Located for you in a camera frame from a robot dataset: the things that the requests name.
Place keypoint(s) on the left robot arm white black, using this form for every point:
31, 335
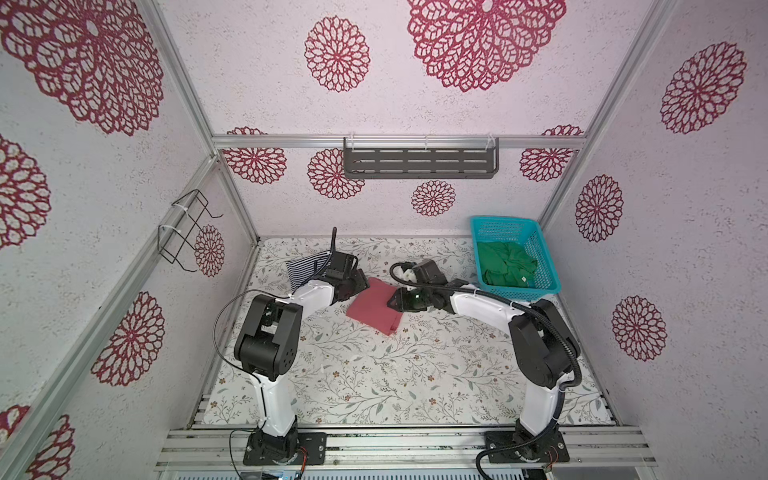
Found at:
268, 341

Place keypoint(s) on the green tank top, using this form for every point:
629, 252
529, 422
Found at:
506, 264

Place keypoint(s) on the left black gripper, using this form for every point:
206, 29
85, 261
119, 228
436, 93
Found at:
360, 282

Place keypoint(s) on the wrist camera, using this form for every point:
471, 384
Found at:
339, 266
428, 274

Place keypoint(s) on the aluminium front rail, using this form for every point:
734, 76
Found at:
408, 448

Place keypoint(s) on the floral table mat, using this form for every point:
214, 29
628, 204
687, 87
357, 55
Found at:
435, 369

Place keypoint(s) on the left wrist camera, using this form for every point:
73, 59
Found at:
339, 266

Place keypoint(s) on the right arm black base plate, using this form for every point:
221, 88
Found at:
519, 446

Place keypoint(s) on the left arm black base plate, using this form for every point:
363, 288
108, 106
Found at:
295, 448

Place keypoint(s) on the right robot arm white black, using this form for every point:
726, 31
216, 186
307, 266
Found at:
545, 348

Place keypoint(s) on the black wire wall rack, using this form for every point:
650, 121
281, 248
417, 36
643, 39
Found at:
190, 241

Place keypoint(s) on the blue white striped tank top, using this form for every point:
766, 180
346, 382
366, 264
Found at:
302, 270

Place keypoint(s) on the grey metal wall shelf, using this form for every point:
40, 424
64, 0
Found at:
420, 163

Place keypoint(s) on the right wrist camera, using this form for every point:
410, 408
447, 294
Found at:
428, 274

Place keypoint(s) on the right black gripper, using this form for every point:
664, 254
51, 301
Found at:
401, 301

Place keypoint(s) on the maroon red tank top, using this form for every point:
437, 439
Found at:
370, 307

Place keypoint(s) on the teal plastic basket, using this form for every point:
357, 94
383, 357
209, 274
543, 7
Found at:
528, 234

